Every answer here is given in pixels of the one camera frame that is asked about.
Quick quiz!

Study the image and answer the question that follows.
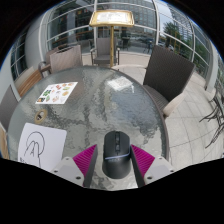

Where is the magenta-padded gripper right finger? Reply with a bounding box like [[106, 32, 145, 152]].
[[129, 143, 175, 188]]

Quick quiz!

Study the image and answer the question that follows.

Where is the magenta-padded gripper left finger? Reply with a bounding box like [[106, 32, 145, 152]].
[[51, 143, 99, 188]]

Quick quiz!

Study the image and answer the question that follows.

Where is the black computer mouse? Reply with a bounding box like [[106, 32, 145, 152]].
[[101, 130, 133, 179]]

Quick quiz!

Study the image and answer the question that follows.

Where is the colourful picture menu card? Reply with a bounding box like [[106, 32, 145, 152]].
[[35, 81, 79, 105]]

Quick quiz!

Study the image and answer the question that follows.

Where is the metal outdoor table set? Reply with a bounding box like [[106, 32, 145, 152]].
[[199, 89, 224, 149]]

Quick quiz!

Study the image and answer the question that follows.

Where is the dark wicker chair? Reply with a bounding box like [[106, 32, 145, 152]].
[[142, 44, 196, 118]]

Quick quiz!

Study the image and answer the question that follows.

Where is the wooden slatted bench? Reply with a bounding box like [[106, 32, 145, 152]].
[[16, 66, 44, 98]]

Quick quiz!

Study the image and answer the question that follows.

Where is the gold framed sign stand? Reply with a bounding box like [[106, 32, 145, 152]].
[[88, 9, 135, 69]]

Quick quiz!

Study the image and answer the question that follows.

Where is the gold table centre ring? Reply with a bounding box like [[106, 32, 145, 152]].
[[34, 108, 49, 125]]

